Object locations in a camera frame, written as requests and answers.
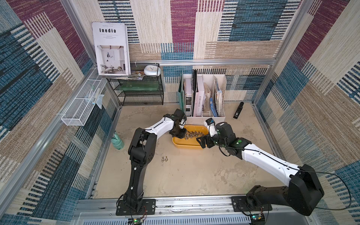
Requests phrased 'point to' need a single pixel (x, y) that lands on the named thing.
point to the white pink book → (198, 104)
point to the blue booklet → (213, 108)
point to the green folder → (180, 94)
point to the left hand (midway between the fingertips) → (181, 135)
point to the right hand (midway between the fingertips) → (202, 134)
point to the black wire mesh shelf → (144, 87)
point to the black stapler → (238, 110)
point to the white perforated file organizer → (204, 98)
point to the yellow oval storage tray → (191, 143)
